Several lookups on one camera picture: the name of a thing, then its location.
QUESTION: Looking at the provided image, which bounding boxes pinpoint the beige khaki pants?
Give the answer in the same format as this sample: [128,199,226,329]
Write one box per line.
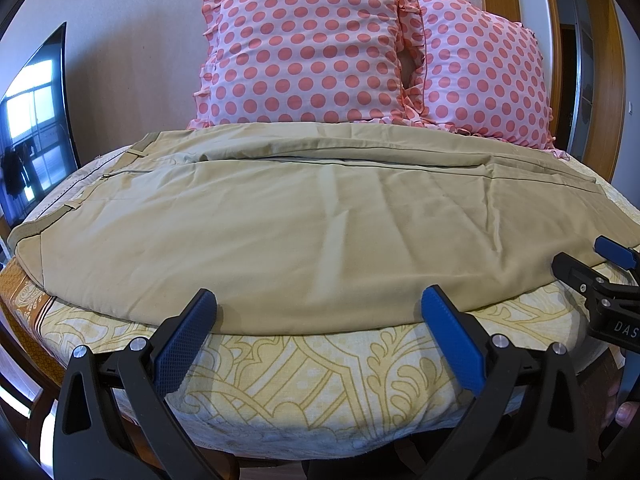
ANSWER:
[10,122,639,336]

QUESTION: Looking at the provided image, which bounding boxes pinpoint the person's hand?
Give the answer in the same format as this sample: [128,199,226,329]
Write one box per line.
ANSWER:
[602,382,639,428]

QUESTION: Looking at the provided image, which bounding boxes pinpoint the yellow patterned bed sheet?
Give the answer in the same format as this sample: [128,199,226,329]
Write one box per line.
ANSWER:
[0,145,640,451]

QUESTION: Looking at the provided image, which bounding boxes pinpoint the pink polka dot pillow right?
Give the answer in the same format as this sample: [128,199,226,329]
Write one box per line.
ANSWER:
[398,0,554,152]

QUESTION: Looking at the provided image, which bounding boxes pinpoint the pink polka dot pillow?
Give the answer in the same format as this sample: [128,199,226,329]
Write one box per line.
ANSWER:
[398,0,554,152]
[189,0,420,129]

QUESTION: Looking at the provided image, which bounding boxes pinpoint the black flat screen television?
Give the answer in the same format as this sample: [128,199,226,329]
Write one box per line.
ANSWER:
[1,24,79,228]

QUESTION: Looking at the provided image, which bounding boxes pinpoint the pink polka dot pillow left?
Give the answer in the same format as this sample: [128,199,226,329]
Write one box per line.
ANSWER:
[189,0,420,129]

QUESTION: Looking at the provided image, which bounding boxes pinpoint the wooden door frame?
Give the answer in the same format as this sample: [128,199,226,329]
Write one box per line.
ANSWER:
[482,0,626,181]

